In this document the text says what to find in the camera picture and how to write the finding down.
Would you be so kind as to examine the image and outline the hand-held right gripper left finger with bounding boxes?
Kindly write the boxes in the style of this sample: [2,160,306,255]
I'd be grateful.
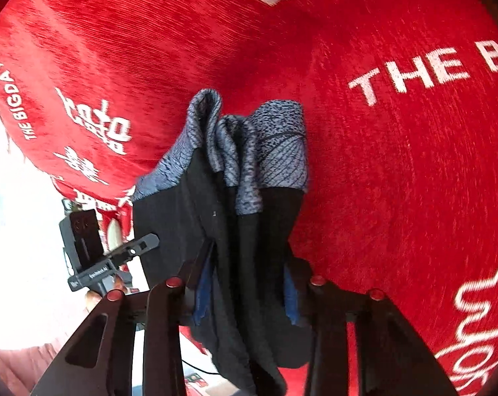
[30,241,215,396]

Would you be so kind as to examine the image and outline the black cable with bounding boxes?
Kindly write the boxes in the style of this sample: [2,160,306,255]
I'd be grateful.
[181,358,219,378]

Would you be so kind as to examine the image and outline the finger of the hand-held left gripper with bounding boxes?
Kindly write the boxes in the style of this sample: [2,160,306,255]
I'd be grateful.
[104,233,160,270]

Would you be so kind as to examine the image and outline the person's left hand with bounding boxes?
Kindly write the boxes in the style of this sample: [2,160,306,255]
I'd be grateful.
[85,277,128,311]

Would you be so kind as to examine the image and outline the red printed blanket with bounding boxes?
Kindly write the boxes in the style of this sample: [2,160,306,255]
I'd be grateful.
[0,0,498,396]

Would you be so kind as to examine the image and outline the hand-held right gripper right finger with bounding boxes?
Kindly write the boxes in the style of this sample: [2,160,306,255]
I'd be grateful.
[283,259,458,396]

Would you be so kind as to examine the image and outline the person's left forearm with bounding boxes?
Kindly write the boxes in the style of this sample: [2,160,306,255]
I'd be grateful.
[0,340,66,396]

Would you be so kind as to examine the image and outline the small red box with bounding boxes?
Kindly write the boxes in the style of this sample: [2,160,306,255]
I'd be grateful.
[185,373,210,389]

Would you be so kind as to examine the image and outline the black pants with grey waistband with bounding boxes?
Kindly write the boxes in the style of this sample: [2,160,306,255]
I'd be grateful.
[131,88,312,396]

